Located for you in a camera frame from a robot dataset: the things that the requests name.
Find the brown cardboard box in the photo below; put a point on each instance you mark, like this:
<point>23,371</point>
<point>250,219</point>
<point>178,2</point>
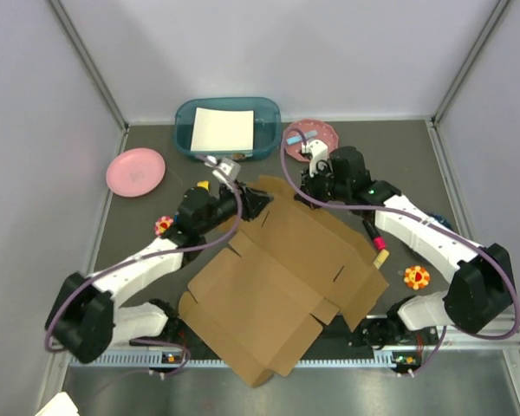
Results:
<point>260,303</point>

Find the white paper sheet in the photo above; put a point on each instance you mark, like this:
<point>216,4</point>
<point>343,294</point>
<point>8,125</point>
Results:
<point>222,131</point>

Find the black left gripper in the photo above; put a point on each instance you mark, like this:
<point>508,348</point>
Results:
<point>252,201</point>

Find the teal plastic basin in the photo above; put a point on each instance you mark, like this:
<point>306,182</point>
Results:
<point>267,125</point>

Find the plain pink plate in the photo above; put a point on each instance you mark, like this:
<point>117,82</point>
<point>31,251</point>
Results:
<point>135,172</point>

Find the white object bottom corner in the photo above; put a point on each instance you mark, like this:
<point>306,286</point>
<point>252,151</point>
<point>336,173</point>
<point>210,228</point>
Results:
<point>60,405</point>

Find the light blue chalk stick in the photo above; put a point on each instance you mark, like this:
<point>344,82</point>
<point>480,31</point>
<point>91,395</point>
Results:
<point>291,140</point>

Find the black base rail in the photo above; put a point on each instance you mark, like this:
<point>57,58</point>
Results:
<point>374,331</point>

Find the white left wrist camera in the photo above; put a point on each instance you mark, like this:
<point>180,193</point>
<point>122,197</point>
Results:
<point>225,170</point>

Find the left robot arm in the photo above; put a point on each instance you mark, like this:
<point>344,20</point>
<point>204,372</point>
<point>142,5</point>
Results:
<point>89,315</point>

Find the dark blue leaf plate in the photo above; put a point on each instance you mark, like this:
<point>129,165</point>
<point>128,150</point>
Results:
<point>441,220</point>

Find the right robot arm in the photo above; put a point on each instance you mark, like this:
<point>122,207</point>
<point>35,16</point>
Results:
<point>480,280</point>

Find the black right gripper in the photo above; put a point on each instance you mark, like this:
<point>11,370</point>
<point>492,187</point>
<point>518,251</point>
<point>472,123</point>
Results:
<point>308,184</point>

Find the yellow bone-shaped eraser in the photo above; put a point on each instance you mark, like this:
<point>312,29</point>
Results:
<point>204,184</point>

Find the orange sun flower toy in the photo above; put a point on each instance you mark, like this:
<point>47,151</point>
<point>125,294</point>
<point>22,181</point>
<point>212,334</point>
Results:
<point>416,277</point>

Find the pink dotted plate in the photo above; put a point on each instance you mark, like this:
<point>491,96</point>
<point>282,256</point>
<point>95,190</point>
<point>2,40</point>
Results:
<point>326,133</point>

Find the pink flower toy left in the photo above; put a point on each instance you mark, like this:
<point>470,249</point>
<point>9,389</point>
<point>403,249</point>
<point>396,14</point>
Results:
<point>162,225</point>

